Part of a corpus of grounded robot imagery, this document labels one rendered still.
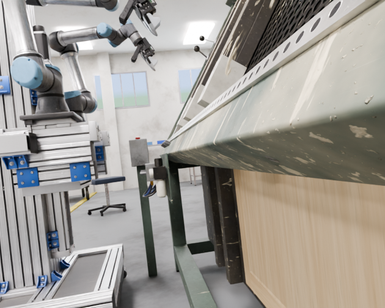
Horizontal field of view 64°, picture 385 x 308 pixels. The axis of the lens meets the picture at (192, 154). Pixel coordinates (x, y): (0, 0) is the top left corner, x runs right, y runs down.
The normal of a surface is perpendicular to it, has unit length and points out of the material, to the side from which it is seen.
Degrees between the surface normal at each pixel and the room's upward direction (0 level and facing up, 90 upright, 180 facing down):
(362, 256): 90
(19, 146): 90
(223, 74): 90
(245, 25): 90
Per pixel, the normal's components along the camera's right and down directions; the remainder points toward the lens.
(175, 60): 0.17, -0.02
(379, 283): -0.98, 0.11
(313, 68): -0.89, -0.44
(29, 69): -0.03, 0.14
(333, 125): -0.43, 0.90
